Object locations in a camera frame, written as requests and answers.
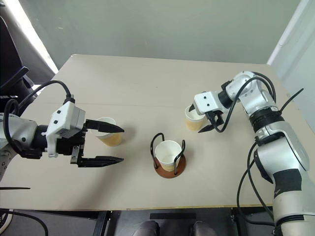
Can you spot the black office chair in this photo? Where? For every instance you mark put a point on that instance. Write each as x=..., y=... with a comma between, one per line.
x=12, y=49

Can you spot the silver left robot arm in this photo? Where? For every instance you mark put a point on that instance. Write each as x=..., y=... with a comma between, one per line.
x=17, y=130

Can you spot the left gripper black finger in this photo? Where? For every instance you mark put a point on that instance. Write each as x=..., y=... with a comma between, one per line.
x=105, y=127
x=101, y=161

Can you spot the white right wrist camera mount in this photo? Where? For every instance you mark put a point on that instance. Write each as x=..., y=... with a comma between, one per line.
x=206, y=100

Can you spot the tan paper cup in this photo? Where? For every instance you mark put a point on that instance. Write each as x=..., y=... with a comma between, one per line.
x=112, y=140
x=167, y=153
x=193, y=123

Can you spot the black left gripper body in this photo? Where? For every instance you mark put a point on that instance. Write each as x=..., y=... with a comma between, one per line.
x=66, y=145

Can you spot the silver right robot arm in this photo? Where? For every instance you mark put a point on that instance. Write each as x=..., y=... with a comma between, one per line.
x=283, y=147

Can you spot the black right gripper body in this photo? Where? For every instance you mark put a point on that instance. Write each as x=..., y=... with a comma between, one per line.
x=214, y=118

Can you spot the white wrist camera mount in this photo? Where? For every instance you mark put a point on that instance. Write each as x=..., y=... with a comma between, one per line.
x=64, y=115
x=206, y=100

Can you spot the black flat strip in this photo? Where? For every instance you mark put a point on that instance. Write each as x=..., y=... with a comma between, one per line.
x=172, y=216

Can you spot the black metal table frame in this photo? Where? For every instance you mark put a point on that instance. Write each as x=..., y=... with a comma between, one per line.
x=102, y=223

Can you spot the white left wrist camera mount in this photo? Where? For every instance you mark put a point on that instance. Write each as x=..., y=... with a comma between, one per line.
x=64, y=115

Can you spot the dark grey rounded shape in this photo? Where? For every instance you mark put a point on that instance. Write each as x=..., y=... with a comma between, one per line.
x=146, y=228
x=203, y=229

